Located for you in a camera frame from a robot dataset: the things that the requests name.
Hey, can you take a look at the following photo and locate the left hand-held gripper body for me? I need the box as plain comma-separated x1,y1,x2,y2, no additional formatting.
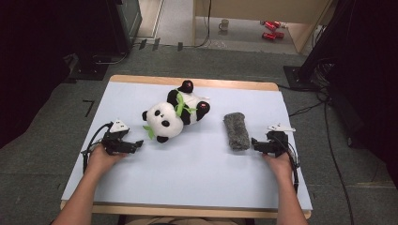
101,119,139,157

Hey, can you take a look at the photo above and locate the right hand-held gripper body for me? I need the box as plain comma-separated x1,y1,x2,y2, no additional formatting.
265,123,297,158

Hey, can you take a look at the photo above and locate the grey fluffy cloth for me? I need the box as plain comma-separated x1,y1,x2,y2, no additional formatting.
222,112,252,152

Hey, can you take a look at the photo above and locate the panda plush toy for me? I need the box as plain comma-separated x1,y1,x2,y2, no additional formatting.
141,79,211,144

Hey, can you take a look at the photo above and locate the person's right hand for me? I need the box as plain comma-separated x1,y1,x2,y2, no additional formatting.
262,151,294,182

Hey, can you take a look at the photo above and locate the person's left hand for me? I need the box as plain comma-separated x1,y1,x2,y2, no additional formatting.
88,144,127,176

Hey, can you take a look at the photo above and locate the light blue table mat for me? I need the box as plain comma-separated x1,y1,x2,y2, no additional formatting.
61,81,314,211

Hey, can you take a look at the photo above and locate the black stand base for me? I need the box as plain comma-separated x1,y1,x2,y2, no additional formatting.
69,61,110,82
283,65,321,92

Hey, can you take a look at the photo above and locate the dark cabinet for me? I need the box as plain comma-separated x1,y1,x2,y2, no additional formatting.
105,0,144,54

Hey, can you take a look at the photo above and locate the wooden shelf unit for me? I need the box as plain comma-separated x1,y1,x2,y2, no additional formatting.
191,0,333,54

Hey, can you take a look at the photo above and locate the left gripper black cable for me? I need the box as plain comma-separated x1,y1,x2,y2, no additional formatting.
81,122,114,174

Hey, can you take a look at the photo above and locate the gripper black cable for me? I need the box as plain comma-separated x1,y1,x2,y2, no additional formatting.
281,137,301,193
81,122,114,174

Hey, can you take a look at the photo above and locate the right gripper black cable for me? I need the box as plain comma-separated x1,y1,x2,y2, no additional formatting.
281,137,301,193

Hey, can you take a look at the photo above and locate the short black floor cable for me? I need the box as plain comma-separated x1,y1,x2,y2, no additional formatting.
288,100,327,118

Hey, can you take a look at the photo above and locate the long black floor cable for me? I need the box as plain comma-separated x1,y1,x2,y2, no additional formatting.
323,101,355,225

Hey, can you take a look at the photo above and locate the black hanging cable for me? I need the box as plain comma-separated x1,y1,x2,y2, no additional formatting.
192,0,213,49

